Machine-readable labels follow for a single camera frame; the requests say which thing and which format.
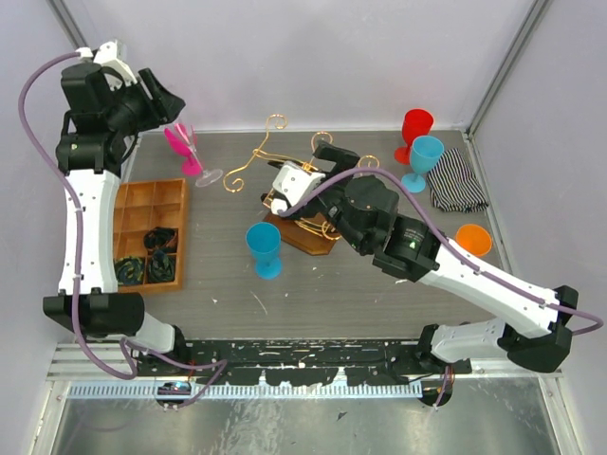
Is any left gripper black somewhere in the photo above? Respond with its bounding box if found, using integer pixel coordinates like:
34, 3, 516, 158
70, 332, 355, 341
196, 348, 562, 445
108, 66, 185, 136

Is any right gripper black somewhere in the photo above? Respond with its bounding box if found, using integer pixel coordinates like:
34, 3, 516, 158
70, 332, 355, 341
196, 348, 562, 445
278, 138, 369, 252

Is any clear wine glass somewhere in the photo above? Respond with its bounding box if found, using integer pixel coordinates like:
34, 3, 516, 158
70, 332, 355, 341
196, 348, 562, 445
183, 123, 223, 188

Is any pink wine glass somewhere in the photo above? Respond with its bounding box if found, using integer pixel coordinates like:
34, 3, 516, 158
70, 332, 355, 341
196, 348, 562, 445
163, 123, 203, 176

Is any red wine glass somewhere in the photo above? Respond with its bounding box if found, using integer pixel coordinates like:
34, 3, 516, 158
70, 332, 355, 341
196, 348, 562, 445
394, 108, 434, 165

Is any light blue wine glass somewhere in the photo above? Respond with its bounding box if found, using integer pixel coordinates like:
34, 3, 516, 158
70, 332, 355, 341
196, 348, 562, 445
401, 136, 445, 193

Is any blue wine glass front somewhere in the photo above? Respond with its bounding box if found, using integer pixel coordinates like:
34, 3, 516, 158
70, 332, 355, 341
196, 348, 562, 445
246, 222, 282, 280

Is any orange wine glass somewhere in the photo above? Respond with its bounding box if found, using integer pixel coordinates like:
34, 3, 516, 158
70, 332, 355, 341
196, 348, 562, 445
455, 224, 493, 257

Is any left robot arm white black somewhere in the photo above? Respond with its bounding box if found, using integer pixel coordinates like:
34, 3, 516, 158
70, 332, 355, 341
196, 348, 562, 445
43, 64, 190, 375

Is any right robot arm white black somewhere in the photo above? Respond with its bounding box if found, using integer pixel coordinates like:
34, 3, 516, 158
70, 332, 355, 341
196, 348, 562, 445
311, 140, 578, 373

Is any wooden compartment tray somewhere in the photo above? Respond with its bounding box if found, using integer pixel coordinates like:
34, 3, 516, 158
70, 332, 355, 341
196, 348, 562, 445
113, 178, 189, 294

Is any striped black white cloth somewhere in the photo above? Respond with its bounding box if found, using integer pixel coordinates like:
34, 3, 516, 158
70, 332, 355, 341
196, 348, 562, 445
427, 148, 489, 213

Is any rolled dark tie upper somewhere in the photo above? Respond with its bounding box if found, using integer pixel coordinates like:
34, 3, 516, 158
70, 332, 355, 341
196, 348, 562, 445
143, 227, 178, 253

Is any rolled dark floral tie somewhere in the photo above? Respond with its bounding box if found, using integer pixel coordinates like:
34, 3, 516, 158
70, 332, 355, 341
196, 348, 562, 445
147, 250, 176, 283

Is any rolled green patterned tie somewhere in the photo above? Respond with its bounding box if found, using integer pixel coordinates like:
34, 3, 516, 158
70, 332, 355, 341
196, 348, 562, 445
114, 256, 145, 286

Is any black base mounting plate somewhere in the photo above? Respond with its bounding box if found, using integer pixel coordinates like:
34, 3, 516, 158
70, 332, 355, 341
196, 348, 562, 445
135, 337, 473, 386

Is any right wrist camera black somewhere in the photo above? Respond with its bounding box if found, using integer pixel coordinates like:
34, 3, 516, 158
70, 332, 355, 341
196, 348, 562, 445
270, 161, 325, 215

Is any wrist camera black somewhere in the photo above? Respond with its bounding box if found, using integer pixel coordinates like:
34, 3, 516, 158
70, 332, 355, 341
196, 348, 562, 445
61, 40, 138, 114
270, 161, 325, 215

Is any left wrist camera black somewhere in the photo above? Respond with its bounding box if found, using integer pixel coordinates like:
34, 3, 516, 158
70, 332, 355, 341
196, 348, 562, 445
61, 40, 138, 114

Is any aluminium front rail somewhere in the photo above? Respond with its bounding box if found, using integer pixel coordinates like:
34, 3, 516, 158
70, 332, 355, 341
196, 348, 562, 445
47, 339, 540, 401

